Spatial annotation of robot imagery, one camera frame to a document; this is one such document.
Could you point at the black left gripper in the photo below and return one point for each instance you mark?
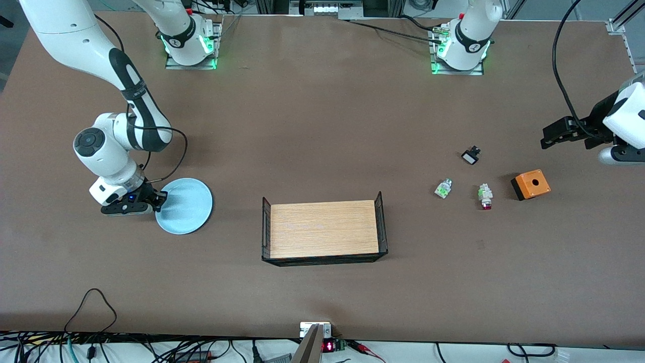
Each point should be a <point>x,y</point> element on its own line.
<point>598,122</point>

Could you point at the red digit display module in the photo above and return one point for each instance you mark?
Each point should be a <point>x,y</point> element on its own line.
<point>328,346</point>

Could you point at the light blue round plate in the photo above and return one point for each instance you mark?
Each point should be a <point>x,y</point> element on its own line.
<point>186,206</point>

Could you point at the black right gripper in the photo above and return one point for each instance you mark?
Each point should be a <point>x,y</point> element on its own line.
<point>146,190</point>

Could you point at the small metal bracket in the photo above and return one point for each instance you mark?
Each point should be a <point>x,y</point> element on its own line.
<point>307,328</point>

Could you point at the red push button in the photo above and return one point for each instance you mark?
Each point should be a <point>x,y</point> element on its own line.
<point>486,197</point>

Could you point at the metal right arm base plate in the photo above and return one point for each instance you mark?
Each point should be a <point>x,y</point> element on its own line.
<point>174,64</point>

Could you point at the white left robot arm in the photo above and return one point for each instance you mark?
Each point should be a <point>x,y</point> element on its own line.
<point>473,30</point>

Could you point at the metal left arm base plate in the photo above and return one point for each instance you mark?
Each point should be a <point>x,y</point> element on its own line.
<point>478,71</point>

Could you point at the grey aluminium bar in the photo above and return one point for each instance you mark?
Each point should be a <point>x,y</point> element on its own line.
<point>310,348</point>

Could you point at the black white square push button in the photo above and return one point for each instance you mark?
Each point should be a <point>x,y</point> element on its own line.
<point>470,156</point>

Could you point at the orange button enclosure box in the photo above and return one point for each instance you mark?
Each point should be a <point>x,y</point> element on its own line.
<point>534,184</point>

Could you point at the black power adapter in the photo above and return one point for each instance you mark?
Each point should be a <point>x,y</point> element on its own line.
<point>194,356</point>

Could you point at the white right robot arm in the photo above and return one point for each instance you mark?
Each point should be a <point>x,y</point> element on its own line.
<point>65,30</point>

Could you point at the aluminium frame profile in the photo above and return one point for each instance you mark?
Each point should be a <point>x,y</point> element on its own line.
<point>625,17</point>

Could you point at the green push button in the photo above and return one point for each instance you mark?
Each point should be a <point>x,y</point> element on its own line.
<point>443,189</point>

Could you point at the red clip lead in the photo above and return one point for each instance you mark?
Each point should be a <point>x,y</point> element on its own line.
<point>365,348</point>

